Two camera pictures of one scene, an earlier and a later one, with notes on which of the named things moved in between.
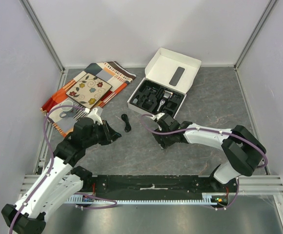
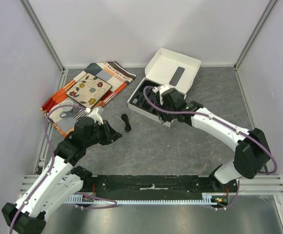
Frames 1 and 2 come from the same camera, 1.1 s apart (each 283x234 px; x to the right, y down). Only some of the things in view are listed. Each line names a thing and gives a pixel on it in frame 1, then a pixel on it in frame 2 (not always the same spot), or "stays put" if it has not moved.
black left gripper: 110,134 stays put
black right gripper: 159,137 -> 163,100
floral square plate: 89,90 stays put
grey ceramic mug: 69,112 stays put
